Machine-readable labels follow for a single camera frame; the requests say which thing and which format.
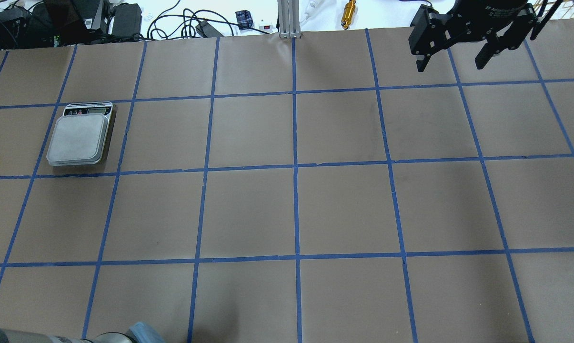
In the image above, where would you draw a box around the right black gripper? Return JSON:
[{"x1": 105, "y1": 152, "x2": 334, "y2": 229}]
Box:
[{"x1": 408, "y1": 0, "x2": 539, "y2": 72}]

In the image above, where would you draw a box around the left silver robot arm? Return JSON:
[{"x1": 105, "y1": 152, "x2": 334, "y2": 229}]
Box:
[{"x1": 0, "y1": 322, "x2": 166, "y2": 343}]

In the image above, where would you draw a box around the metal cylinder connector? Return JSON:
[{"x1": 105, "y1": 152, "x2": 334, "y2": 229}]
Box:
[{"x1": 340, "y1": 0, "x2": 356, "y2": 30}]

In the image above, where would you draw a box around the small dark blue box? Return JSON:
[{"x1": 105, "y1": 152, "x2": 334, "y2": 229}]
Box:
[{"x1": 235, "y1": 10, "x2": 254, "y2": 31}]

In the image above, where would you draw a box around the black power adapter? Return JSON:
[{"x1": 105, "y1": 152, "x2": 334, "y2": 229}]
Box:
[{"x1": 110, "y1": 3, "x2": 142, "y2": 38}]

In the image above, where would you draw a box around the silver digital kitchen scale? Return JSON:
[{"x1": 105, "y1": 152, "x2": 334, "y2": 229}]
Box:
[{"x1": 46, "y1": 101, "x2": 113, "y2": 167}]

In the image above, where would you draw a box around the black electronics pile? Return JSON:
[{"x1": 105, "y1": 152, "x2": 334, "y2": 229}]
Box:
[{"x1": 0, "y1": 0, "x2": 112, "y2": 50}]

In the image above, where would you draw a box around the aluminium frame post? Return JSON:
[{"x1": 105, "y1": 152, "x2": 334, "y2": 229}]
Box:
[{"x1": 276, "y1": 0, "x2": 301, "y2": 39}]

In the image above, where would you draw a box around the white red switch box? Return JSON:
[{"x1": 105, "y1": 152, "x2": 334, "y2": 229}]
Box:
[{"x1": 258, "y1": 20, "x2": 274, "y2": 33}]

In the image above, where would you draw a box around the black cable bundle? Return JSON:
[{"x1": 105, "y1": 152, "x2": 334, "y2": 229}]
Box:
[{"x1": 146, "y1": 0, "x2": 273, "y2": 41}]

